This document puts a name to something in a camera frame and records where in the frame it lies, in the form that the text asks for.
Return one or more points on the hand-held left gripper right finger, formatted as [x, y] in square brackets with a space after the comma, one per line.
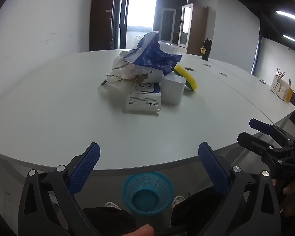
[212, 169]

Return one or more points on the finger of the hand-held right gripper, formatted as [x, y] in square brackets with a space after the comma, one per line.
[250, 142]
[260, 125]

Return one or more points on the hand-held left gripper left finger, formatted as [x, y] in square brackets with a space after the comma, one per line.
[84, 169]

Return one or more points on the blue mesh waste basket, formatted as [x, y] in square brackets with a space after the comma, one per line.
[147, 201]

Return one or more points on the yellow green sponge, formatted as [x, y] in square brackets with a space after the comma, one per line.
[186, 75]

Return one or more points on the white rounded plastic case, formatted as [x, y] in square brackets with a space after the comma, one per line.
[173, 88]

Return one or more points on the white and blue cardboard box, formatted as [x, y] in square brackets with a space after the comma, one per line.
[143, 100]

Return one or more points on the clear plastic wrapper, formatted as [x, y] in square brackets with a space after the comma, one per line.
[120, 77]

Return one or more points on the blue plastic bag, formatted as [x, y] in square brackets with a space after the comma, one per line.
[152, 54]

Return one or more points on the person's right hand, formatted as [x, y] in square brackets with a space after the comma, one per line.
[293, 196]

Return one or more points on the person's left hand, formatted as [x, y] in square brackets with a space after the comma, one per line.
[142, 232]

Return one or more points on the person's right leg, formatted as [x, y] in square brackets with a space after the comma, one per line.
[194, 206]

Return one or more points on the white desk organizer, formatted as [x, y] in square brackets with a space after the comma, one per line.
[279, 88]

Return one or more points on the person's left white shoe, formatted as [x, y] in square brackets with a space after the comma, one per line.
[112, 205]

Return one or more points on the person's white shoe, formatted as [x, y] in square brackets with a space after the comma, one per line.
[178, 201]
[112, 205]

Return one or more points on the person's right white shoe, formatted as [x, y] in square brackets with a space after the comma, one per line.
[178, 201]

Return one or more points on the black tumbler with yellow star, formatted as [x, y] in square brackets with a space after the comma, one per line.
[206, 54]

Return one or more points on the ceiling light strip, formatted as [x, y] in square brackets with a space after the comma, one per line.
[293, 39]
[290, 14]

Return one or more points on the brown cabinet with glass doors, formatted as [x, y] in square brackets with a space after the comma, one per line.
[198, 29]

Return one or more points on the dark brown wooden cabinet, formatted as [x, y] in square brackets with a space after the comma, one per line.
[100, 19]

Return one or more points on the dark framed glass door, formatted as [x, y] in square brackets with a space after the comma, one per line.
[140, 12]

